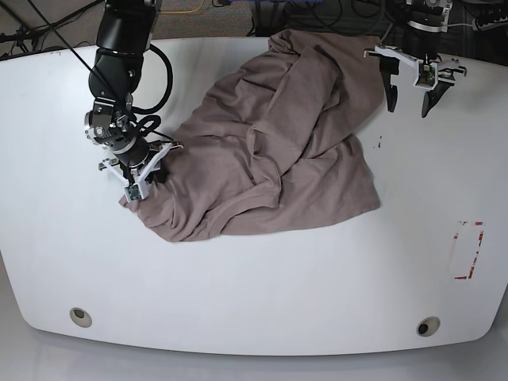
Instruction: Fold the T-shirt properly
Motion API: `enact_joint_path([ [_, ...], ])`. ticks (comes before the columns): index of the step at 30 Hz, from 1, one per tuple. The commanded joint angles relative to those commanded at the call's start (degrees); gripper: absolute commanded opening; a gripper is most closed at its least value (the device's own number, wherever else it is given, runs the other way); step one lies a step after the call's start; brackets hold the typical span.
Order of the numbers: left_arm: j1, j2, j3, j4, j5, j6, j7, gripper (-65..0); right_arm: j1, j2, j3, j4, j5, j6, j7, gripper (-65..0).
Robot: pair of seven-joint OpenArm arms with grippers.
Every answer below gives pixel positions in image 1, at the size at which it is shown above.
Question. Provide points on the red tape rectangle marking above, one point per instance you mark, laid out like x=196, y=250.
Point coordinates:
x=466, y=245

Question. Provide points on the left table cable grommet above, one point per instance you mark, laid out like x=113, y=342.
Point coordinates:
x=80, y=317

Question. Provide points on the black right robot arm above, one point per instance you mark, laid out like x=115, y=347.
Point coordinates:
x=114, y=123

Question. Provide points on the right table cable grommet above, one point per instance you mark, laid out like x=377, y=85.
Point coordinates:
x=428, y=326

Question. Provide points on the white power strip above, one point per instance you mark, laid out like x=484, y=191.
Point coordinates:
x=492, y=18

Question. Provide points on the table cable grommet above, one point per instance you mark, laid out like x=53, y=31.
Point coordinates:
x=428, y=326
x=80, y=317

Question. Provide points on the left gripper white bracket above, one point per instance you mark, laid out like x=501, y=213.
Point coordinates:
x=427, y=72

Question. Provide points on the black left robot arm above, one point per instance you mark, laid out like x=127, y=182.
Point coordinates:
x=425, y=23

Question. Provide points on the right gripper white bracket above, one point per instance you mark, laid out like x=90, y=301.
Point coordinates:
x=140, y=166

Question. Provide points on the mauve brown T-shirt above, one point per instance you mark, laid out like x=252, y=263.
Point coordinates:
x=273, y=146

